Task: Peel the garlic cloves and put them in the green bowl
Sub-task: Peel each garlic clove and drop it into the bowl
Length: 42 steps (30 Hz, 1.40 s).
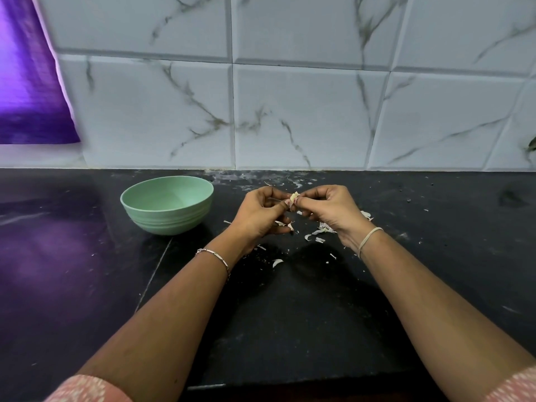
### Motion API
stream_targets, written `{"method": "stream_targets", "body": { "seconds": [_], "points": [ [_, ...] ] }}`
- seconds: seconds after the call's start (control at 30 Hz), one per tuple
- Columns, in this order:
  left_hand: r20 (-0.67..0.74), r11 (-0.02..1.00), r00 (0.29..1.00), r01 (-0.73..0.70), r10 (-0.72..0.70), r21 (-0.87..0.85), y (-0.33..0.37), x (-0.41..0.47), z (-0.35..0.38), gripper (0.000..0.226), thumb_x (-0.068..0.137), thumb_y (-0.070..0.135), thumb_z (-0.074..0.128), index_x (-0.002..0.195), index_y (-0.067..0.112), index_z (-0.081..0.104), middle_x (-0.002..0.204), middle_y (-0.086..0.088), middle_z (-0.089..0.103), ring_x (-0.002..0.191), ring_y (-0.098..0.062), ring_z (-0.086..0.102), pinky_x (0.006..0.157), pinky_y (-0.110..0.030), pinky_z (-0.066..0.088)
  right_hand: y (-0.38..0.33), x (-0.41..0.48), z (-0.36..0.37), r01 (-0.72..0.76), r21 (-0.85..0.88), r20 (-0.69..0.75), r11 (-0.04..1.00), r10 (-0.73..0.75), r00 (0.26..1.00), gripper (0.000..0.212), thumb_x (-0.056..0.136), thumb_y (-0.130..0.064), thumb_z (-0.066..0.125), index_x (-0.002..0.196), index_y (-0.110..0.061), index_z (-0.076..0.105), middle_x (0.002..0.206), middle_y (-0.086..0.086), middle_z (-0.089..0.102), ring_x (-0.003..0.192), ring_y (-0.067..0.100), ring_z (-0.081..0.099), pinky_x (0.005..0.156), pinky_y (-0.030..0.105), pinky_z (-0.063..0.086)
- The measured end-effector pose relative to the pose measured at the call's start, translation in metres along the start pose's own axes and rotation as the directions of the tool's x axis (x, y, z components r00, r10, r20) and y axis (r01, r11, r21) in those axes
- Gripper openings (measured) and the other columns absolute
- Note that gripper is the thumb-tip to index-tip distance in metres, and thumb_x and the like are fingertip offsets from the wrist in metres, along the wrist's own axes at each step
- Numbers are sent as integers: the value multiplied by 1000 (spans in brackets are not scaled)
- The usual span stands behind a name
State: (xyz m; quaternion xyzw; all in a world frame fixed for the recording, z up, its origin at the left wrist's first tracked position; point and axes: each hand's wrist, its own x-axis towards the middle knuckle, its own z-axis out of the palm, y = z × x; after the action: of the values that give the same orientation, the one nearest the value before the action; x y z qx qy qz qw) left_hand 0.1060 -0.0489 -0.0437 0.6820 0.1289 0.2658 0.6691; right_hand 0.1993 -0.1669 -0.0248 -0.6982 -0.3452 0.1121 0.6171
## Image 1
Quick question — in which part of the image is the pink patterned right sleeve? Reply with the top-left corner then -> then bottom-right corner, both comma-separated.
484,366 -> 536,402

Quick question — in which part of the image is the person's left forearm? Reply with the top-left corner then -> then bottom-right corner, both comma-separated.
77,245 -> 248,399

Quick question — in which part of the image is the silver left wrist bracelet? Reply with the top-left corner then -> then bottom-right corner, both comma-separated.
195,247 -> 231,281

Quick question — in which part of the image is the pink patterned left sleeve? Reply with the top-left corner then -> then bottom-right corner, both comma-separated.
44,374 -> 134,402

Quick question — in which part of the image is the person's right hand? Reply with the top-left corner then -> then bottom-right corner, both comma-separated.
293,184 -> 378,253

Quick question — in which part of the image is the person's right forearm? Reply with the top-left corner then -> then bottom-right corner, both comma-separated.
358,237 -> 536,402

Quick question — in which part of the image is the pink patterned sleeve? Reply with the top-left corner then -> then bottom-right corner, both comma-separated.
484,366 -> 536,402
44,374 -> 134,402

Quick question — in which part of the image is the silver wrist bracelet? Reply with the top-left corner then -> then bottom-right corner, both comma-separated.
357,226 -> 385,258
195,247 -> 231,281

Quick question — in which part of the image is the silver right wrist bracelet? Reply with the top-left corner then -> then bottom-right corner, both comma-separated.
357,226 -> 385,258

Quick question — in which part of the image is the person's left hand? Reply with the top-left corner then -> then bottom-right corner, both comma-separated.
226,185 -> 296,253

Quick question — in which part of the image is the mint green bowl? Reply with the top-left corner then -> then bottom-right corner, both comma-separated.
119,175 -> 216,237

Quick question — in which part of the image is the purple cloth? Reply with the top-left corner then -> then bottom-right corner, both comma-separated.
0,0 -> 82,146

